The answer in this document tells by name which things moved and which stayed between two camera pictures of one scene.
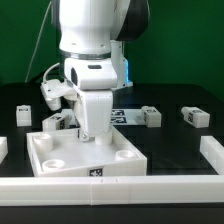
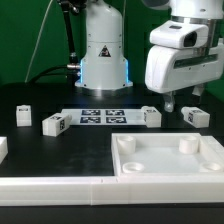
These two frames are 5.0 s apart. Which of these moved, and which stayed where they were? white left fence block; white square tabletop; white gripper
Moved: white square tabletop; white gripper
Stayed: white left fence block
